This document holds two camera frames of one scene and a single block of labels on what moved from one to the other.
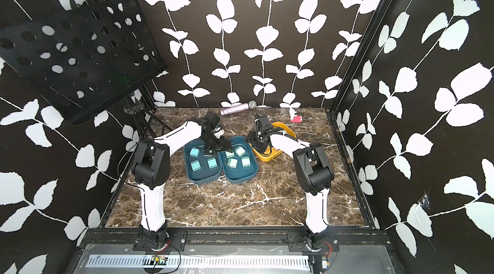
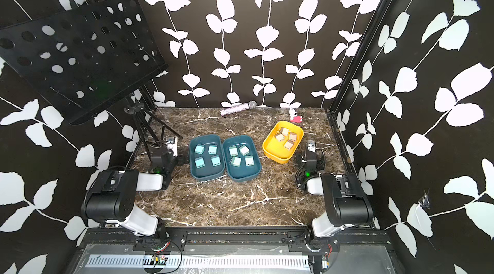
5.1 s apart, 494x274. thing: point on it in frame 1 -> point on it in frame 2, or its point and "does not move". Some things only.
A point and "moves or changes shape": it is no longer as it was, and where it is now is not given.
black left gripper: x=221 y=146 -> x=180 y=161
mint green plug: x=240 y=150 moves or changes shape
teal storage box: x=201 y=166 does not move
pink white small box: x=297 y=119 does not move
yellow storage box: x=269 y=155 moves or changes shape
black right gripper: x=251 y=137 -> x=300 y=157
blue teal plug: x=211 y=163 moves or changes shape
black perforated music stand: x=82 y=60 does not move
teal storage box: x=240 y=164 moves or changes shape
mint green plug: x=246 y=161 moves or changes shape
